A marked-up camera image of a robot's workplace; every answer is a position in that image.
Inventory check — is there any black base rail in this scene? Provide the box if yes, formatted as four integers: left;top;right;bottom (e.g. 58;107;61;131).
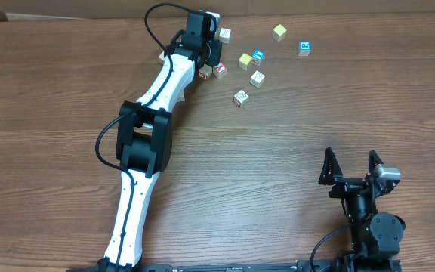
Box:
66;258;403;272

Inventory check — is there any red letter wooden block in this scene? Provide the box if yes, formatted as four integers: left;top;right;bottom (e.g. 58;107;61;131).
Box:
213;62;227;79

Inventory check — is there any red edged patterned block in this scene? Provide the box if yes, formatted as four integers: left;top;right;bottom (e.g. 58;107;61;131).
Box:
233;90;249;107

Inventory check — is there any yellow block upper right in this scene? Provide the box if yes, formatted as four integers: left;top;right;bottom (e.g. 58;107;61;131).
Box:
273;24;287;42

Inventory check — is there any plain patterned wooden block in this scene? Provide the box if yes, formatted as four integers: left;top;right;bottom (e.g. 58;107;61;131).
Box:
250;70;265;88

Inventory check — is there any red edged plain block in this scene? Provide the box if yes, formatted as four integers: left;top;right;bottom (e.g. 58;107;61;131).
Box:
198;64;213;80

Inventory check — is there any top plain wooden block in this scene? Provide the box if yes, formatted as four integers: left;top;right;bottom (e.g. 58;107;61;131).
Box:
207;11;220;28

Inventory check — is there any blue P wooden block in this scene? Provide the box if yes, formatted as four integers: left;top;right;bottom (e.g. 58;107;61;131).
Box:
298;41;311;57

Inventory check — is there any blue edged wooden block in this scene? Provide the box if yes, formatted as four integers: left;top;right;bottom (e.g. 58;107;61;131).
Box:
159;51;165;64

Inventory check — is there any plain block beside green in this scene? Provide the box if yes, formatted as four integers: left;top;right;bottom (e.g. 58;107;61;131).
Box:
219;28;231;44

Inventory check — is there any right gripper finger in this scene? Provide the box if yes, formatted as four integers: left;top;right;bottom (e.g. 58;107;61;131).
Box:
368;150;383;173
319;147;343;185

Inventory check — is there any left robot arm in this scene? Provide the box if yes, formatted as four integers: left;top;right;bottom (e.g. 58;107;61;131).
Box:
95;10;223;271

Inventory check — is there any yellow block centre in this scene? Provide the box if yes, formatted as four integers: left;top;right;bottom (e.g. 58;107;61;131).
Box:
238;53;252;70

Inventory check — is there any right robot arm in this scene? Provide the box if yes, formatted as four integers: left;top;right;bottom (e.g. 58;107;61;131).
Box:
310;147;406;271

